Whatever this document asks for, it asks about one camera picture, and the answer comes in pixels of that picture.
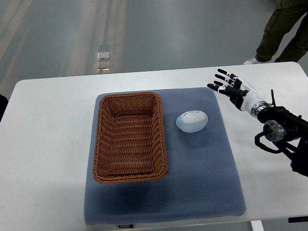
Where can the metal floor socket plates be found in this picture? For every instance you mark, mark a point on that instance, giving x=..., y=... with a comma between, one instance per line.
x=103, y=61

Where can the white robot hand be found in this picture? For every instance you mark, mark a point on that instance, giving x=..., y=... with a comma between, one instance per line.
x=241, y=93

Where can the white sneaker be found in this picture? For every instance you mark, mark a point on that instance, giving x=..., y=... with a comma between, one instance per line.
x=253, y=61

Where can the black control box under table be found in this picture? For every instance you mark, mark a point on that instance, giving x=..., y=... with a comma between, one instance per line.
x=298, y=219

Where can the blue quilted mat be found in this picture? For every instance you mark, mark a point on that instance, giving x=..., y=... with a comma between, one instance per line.
x=202, y=180

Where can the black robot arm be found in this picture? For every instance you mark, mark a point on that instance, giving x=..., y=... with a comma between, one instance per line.
x=283, y=132

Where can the person in olive trousers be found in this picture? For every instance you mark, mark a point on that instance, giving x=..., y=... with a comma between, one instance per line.
x=285, y=16

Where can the light blue plush toy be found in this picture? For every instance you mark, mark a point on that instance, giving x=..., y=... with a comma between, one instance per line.
x=192, y=121

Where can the brown wicker basket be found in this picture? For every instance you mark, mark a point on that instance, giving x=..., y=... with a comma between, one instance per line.
x=130, y=140

